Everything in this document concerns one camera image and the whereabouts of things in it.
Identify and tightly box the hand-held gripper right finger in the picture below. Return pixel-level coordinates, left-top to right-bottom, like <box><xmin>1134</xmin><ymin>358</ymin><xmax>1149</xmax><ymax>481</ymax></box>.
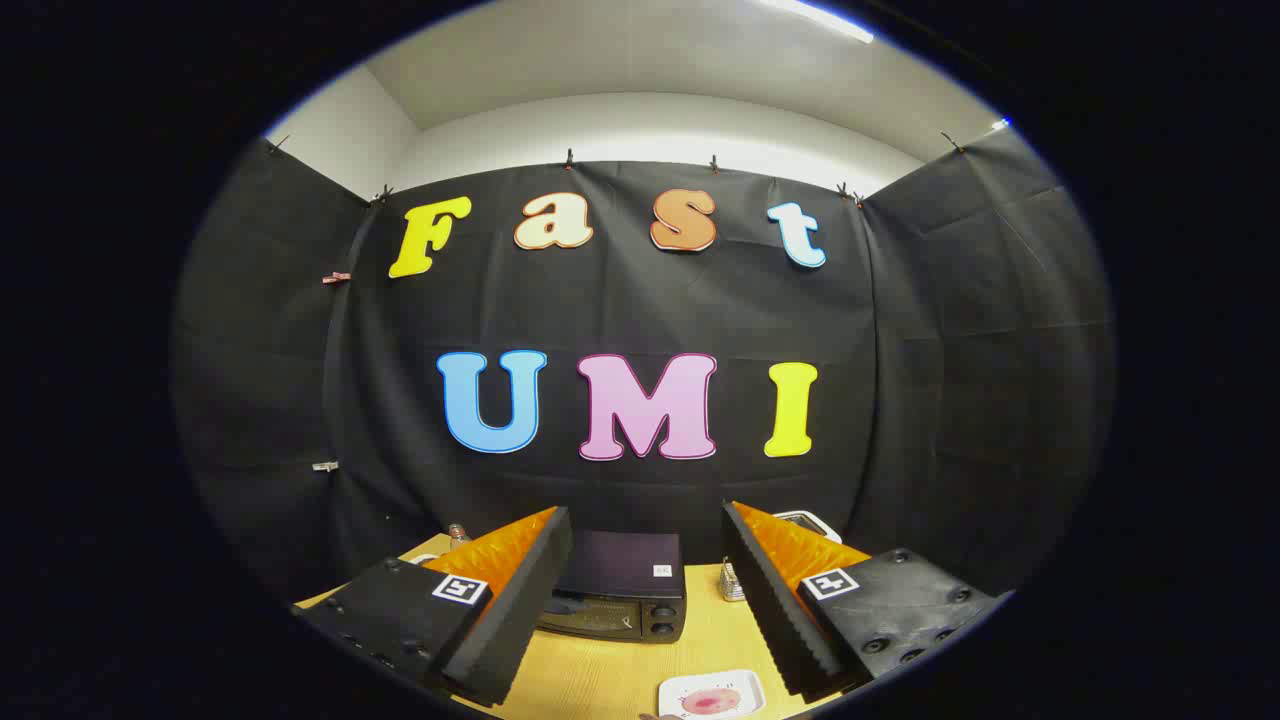
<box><xmin>722</xmin><ymin>500</ymin><xmax>1002</xmax><ymax>703</ymax></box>

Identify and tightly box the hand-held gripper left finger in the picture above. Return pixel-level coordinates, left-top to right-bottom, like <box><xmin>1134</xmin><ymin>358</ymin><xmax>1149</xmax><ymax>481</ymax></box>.
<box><xmin>293</xmin><ymin>505</ymin><xmax>574</xmax><ymax>708</ymax></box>

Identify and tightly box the round pink food slice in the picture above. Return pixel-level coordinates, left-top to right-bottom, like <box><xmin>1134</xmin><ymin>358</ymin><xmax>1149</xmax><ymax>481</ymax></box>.
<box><xmin>680</xmin><ymin>687</ymin><xmax>743</xmax><ymax>718</ymax></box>

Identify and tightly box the black toaster oven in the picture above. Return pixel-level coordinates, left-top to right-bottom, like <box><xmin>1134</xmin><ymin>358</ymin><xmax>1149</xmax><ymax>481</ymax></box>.
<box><xmin>535</xmin><ymin>530</ymin><xmax>689</xmax><ymax>644</ymax></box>

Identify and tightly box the white square plate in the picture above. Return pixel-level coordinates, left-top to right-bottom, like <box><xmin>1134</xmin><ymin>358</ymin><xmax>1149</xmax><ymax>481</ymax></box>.
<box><xmin>658</xmin><ymin>669</ymin><xmax>767</xmax><ymax>720</ymax></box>

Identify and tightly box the white bread toaster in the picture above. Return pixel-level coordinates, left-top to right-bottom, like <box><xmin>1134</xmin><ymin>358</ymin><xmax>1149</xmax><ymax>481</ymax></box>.
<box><xmin>775</xmin><ymin>510</ymin><xmax>843</xmax><ymax>546</ymax></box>

